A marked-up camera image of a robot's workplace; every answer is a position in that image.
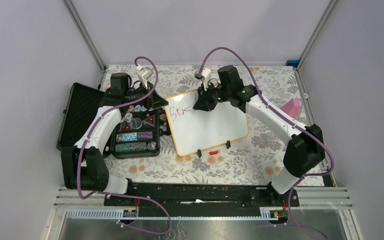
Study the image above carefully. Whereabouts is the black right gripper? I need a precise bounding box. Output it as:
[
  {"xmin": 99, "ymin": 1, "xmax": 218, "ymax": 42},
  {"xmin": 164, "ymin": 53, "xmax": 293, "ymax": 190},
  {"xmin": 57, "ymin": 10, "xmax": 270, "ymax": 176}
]
[{"xmin": 193, "ymin": 81, "xmax": 231, "ymax": 112}]

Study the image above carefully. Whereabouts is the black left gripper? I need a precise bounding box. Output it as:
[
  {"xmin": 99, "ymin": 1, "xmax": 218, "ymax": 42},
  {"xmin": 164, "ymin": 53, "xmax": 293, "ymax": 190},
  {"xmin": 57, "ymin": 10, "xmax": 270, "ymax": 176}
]
[{"xmin": 125, "ymin": 81, "xmax": 169, "ymax": 110}]

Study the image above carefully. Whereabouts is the yellow framed whiteboard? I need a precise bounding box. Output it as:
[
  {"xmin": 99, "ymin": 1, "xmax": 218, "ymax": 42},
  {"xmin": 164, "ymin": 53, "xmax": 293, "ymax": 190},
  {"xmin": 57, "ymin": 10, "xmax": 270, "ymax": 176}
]
[{"xmin": 164, "ymin": 90, "xmax": 249, "ymax": 157}]

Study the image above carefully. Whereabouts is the red marker cap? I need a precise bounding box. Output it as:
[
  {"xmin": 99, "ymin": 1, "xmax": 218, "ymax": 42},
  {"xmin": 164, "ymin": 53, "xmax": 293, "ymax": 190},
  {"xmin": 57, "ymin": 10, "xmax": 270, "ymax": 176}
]
[{"xmin": 209, "ymin": 150, "xmax": 219, "ymax": 156}]

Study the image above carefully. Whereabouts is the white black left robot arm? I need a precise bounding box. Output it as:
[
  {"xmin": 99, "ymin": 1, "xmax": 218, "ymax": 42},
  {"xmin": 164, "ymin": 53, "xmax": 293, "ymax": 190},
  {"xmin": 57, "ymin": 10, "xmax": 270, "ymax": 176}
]
[{"xmin": 58, "ymin": 72, "xmax": 168, "ymax": 206}]

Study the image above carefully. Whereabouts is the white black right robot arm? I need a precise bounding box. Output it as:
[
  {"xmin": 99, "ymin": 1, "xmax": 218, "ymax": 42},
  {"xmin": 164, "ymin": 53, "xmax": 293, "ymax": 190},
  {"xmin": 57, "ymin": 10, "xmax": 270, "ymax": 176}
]
[{"xmin": 193, "ymin": 65, "xmax": 326, "ymax": 206}]

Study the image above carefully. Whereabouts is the black poker chip case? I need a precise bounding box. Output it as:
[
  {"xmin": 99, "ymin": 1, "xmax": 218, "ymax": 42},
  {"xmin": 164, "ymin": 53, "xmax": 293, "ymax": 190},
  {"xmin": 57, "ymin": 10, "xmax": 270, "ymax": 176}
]
[{"xmin": 56, "ymin": 82, "xmax": 164, "ymax": 159}]

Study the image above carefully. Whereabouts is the floral patterned table mat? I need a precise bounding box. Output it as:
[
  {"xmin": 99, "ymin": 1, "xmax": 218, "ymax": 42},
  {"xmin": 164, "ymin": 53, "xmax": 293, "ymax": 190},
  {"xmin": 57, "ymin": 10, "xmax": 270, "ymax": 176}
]
[{"xmin": 105, "ymin": 65, "xmax": 301, "ymax": 185}]

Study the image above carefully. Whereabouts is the pink wedge block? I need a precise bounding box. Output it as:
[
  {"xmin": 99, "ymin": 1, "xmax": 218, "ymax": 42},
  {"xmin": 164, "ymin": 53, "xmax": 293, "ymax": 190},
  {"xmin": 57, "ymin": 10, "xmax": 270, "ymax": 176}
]
[{"xmin": 280, "ymin": 98, "xmax": 303, "ymax": 120}]

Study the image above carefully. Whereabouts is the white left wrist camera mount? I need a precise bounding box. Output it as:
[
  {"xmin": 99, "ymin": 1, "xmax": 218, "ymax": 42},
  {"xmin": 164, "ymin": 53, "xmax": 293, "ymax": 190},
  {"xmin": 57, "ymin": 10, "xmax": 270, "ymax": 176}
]
[{"xmin": 136, "ymin": 64, "xmax": 154, "ymax": 87}]

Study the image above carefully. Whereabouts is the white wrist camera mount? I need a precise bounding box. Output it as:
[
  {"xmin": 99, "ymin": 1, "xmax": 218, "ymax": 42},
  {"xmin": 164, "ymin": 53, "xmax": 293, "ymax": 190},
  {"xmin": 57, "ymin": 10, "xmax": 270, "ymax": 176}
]
[
  {"xmin": 194, "ymin": 67, "xmax": 212, "ymax": 91},
  {"xmin": 136, "ymin": 64, "xmax": 154, "ymax": 87}
]

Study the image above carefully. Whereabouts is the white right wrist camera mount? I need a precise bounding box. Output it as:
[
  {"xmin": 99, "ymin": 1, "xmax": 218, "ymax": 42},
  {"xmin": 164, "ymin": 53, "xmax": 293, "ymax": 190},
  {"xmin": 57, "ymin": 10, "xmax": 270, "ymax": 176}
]
[{"xmin": 194, "ymin": 67, "xmax": 212, "ymax": 91}]

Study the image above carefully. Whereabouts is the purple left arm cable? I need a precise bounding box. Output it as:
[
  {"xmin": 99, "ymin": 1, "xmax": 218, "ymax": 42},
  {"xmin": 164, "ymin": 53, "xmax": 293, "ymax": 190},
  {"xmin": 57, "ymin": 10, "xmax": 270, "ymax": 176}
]
[{"xmin": 76, "ymin": 56, "xmax": 173, "ymax": 235}]

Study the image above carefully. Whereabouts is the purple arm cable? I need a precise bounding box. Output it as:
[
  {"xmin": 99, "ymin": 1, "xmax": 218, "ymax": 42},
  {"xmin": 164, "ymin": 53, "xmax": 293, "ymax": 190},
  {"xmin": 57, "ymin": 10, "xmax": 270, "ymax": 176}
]
[
  {"xmin": 76, "ymin": 56, "xmax": 173, "ymax": 235},
  {"xmin": 198, "ymin": 46, "xmax": 335, "ymax": 239}
]

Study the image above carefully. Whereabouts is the blue corner bracket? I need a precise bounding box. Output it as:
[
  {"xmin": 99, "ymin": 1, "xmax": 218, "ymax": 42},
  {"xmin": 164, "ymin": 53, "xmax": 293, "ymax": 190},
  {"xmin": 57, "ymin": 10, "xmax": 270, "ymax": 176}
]
[{"xmin": 285, "ymin": 60, "xmax": 300, "ymax": 68}]

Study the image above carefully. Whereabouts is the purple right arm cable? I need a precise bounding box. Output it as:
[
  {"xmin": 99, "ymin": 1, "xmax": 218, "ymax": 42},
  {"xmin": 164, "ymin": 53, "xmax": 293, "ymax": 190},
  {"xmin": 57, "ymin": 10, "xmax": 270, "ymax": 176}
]
[{"xmin": 198, "ymin": 46, "xmax": 335, "ymax": 239}]

